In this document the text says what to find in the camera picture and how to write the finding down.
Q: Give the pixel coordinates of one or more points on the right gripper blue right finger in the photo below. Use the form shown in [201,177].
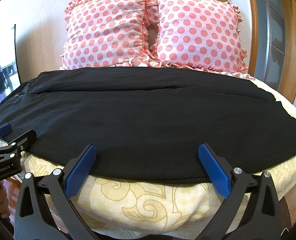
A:
[261,218]

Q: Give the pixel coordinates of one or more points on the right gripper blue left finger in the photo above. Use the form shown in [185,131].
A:
[33,219]

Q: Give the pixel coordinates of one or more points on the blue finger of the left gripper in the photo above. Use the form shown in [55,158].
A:
[18,145]
[1,131]

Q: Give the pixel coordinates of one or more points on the black pants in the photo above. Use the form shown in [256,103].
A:
[147,124]

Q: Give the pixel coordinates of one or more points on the person's left hand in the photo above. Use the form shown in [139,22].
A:
[4,204]

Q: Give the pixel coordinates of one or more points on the black flat television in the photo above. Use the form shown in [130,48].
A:
[9,74]

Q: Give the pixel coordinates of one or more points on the yellow patterned bedspread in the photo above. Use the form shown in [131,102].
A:
[125,208]

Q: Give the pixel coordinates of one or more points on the left pink polka-dot pillow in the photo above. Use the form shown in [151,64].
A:
[108,33]

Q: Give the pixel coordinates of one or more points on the pink polka-dot pillow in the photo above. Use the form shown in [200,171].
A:
[197,34]
[108,33]

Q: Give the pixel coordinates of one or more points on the right pink polka-dot pillow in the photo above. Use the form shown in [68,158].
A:
[197,34]

